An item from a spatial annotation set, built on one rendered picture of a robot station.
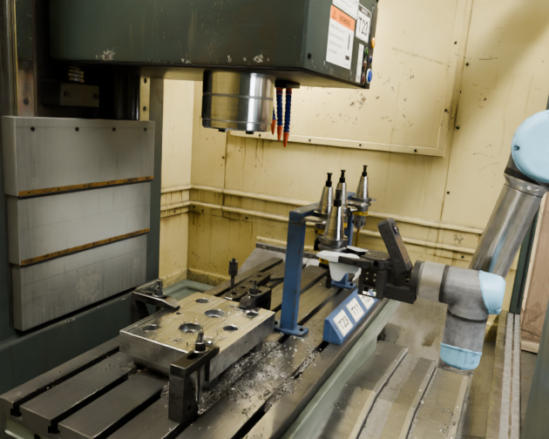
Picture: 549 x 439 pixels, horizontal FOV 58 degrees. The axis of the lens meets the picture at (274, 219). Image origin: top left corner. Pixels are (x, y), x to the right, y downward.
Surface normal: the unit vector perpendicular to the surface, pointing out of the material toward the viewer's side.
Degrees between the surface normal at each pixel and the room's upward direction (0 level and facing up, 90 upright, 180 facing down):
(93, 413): 0
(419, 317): 24
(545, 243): 90
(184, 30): 90
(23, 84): 90
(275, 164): 91
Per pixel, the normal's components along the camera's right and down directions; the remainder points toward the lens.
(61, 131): 0.90, 0.18
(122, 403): 0.07, -0.98
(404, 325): -0.11, -0.83
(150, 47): -0.44, 0.15
